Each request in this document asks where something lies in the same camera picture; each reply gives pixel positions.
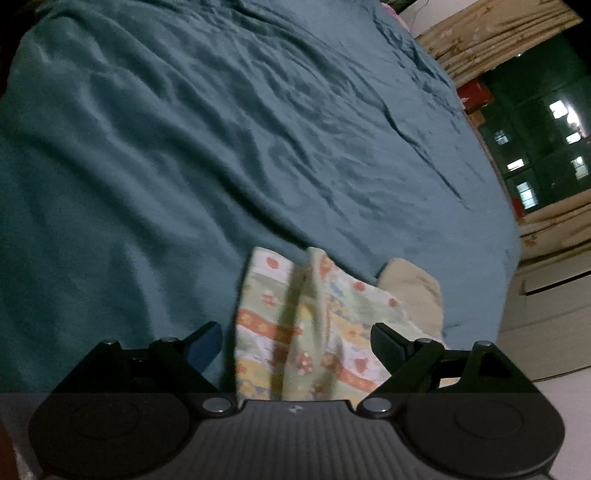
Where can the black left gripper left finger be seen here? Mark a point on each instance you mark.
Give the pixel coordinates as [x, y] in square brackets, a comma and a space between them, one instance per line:
[164, 379]

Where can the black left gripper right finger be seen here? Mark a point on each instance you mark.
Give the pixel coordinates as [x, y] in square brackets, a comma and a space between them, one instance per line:
[425, 368]

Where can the colourful patterned children's garment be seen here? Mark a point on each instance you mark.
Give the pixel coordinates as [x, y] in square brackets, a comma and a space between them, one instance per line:
[302, 332]

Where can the white wardrobe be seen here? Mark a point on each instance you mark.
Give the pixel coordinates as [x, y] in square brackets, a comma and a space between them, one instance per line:
[546, 325]

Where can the beige right curtain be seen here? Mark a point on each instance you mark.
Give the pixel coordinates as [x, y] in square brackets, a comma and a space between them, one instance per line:
[555, 228]

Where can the beige curtain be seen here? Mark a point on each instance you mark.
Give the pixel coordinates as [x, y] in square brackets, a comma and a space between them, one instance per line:
[486, 34]
[555, 228]

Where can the teal bed blanket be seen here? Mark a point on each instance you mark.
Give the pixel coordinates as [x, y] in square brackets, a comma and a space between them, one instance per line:
[147, 147]

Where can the red box on windowsill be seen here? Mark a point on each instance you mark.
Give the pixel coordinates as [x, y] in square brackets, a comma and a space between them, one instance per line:
[474, 95]

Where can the beige left curtain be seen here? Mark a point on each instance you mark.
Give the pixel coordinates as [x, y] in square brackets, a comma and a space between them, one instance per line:
[486, 34]

